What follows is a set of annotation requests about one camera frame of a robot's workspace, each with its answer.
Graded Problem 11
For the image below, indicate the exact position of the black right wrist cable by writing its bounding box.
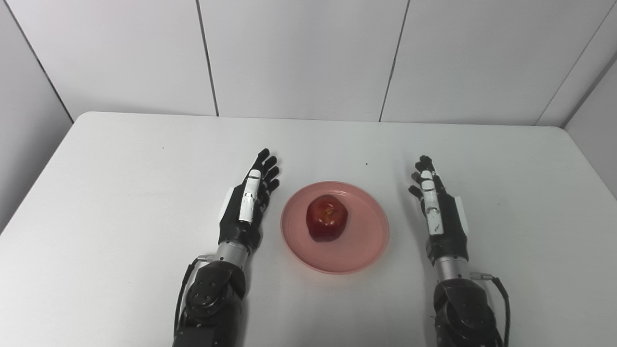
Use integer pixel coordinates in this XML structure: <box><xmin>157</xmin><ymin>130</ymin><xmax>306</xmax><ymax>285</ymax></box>
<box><xmin>470</xmin><ymin>272</ymin><xmax>512</xmax><ymax>347</ymax></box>

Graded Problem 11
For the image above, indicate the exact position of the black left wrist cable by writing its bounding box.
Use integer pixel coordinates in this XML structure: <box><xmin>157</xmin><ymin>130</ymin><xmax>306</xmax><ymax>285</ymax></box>
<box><xmin>173</xmin><ymin>254</ymin><xmax>215</xmax><ymax>338</ymax></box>

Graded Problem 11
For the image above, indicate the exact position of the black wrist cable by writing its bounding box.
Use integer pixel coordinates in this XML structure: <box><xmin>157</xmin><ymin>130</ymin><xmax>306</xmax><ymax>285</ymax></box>
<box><xmin>173</xmin><ymin>254</ymin><xmax>215</xmax><ymax>338</ymax></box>
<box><xmin>470</xmin><ymin>272</ymin><xmax>512</xmax><ymax>347</ymax></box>

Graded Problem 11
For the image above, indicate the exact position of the pink round plate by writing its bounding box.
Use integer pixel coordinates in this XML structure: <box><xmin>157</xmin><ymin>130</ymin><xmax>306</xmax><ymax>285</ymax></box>
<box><xmin>281</xmin><ymin>181</ymin><xmax>390</xmax><ymax>275</ymax></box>

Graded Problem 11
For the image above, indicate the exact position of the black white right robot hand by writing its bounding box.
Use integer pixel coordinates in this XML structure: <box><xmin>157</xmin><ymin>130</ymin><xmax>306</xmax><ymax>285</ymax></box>
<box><xmin>408</xmin><ymin>155</ymin><xmax>470</xmax><ymax>266</ymax></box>

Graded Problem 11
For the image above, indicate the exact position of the red apple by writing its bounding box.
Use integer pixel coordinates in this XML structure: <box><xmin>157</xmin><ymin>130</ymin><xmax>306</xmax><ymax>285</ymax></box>
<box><xmin>306</xmin><ymin>194</ymin><xmax>349</xmax><ymax>242</ymax></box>

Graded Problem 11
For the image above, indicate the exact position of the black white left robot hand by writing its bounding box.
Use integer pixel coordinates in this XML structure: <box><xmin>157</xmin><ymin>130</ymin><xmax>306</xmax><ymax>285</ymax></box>
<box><xmin>218</xmin><ymin>148</ymin><xmax>281</xmax><ymax>254</ymax></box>

